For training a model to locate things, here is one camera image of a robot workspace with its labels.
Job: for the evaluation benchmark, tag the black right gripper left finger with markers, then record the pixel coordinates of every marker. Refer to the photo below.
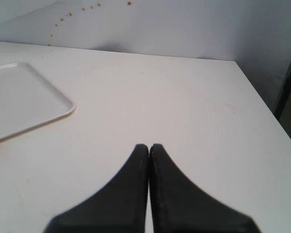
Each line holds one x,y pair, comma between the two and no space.
118,207

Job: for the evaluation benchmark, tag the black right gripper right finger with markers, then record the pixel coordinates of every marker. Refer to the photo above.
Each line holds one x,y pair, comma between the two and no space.
179,206

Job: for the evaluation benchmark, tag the white rectangular plastic tray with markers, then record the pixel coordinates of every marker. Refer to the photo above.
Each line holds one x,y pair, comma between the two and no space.
28,100

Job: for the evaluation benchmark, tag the black metal stand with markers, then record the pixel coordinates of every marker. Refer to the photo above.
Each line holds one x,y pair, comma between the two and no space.
283,95

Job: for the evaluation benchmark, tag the white backdrop sheet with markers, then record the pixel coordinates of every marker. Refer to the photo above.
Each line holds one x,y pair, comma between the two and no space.
254,33

